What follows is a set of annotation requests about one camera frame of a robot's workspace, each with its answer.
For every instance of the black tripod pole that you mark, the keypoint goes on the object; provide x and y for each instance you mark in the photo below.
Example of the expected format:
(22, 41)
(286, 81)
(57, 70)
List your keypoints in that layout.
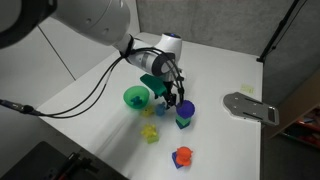
(281, 25)

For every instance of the black case with clamp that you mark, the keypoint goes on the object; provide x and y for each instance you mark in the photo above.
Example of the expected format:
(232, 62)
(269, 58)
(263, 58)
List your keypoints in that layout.
(45, 162)

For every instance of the grey metal mounting plate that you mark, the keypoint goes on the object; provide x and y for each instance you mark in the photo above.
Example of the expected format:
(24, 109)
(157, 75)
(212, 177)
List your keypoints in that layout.
(241, 105)

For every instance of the green and blue block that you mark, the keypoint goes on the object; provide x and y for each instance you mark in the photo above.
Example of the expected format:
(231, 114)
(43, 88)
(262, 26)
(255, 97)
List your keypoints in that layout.
(182, 123)

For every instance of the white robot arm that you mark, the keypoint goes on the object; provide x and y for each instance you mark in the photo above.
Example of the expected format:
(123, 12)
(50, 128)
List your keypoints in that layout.
(103, 21)

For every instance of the green wrist camera box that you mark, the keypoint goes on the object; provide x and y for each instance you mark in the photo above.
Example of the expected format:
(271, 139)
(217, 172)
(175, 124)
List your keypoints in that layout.
(154, 83)

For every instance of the blue triangular block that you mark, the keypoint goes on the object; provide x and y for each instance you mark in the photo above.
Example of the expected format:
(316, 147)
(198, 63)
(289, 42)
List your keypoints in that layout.
(174, 155)

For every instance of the green translucent plastic bowl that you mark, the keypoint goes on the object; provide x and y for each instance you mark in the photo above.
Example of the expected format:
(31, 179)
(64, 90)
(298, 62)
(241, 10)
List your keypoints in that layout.
(134, 91)

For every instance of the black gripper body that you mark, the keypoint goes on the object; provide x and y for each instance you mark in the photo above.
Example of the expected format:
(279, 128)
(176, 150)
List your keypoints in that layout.
(169, 86)

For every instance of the purple spiky ball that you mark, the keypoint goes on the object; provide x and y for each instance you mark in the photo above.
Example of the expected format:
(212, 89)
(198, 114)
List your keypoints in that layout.
(185, 109)

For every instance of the yellow spiky toy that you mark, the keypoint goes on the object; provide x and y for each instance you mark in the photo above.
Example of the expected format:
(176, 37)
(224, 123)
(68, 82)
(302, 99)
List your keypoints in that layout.
(149, 131)

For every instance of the teal spiky toy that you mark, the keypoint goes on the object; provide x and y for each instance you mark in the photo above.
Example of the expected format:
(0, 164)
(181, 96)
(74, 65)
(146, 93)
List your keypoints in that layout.
(160, 109)

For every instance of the yellow duck toy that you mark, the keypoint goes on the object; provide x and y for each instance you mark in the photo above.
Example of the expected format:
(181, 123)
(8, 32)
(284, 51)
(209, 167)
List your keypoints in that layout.
(148, 111)

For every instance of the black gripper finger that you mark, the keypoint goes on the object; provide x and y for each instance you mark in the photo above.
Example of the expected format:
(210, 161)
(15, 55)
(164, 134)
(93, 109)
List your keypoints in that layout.
(172, 100)
(157, 96)

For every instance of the orange round toy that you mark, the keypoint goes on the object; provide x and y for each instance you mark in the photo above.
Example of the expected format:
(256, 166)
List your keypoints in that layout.
(183, 156)

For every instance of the wooden shelf unit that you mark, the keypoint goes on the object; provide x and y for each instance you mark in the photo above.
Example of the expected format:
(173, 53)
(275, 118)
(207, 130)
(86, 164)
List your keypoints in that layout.
(304, 99)

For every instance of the pale yellow sticky note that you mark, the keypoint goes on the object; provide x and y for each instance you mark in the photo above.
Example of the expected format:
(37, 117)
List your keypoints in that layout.
(247, 88)

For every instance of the light green cube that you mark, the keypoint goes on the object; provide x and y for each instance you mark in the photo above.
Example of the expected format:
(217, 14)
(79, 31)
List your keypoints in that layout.
(152, 139)

